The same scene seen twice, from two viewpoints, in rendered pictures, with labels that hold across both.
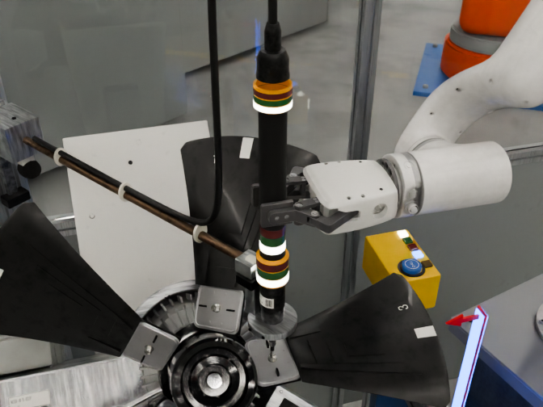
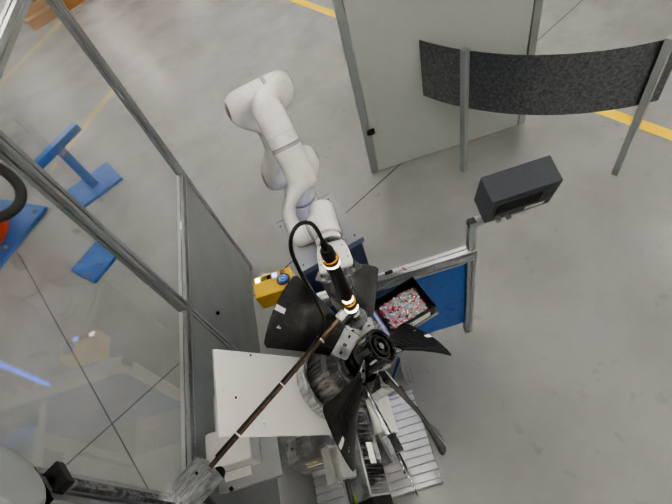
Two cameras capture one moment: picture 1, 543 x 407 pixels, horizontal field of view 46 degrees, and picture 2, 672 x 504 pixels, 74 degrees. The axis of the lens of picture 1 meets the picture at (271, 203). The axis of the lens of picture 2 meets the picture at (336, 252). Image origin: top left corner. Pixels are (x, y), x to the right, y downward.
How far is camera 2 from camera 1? 95 cm
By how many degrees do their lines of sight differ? 51
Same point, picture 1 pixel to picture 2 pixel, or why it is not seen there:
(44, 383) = (363, 444)
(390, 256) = (273, 287)
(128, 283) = (298, 410)
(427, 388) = (372, 272)
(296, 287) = not seen: hidden behind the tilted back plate
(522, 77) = (312, 177)
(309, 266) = not seen: hidden behind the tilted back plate
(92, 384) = (361, 420)
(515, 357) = not seen: hidden behind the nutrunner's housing
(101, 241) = (278, 421)
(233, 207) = (306, 323)
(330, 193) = (344, 262)
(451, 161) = (328, 217)
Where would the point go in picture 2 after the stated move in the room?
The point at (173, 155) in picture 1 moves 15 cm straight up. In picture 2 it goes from (232, 372) to (210, 354)
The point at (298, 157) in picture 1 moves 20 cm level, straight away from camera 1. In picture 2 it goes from (292, 284) to (230, 286)
